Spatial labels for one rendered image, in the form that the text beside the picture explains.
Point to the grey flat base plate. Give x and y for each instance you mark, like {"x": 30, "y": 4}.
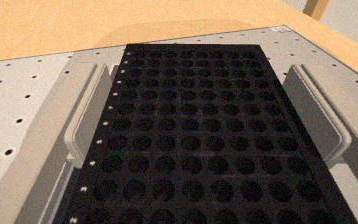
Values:
{"x": 28, "y": 84}

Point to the black well plate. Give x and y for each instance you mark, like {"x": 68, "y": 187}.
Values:
{"x": 202, "y": 134}

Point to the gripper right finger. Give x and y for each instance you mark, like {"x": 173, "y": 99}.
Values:
{"x": 328, "y": 112}

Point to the dark grey plate nest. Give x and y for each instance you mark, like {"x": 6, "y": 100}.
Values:
{"x": 69, "y": 184}

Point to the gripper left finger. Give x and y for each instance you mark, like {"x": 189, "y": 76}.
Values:
{"x": 63, "y": 133}

